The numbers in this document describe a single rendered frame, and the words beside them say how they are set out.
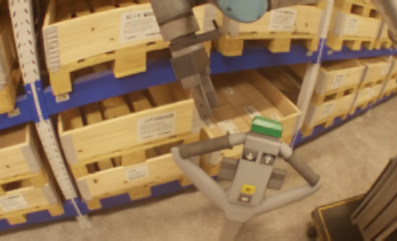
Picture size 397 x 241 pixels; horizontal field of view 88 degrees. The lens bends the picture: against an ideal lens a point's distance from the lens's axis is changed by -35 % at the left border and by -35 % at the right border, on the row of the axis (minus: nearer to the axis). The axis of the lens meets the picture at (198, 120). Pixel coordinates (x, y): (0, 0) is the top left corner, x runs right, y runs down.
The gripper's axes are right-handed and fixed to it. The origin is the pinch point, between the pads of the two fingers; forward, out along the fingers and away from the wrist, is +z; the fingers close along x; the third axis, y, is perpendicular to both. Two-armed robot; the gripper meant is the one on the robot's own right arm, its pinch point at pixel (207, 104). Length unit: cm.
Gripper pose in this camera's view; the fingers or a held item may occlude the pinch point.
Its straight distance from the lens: 70.3
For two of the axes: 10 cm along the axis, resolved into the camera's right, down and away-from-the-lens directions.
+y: -9.1, 2.4, 3.4
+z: 3.3, 9.0, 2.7
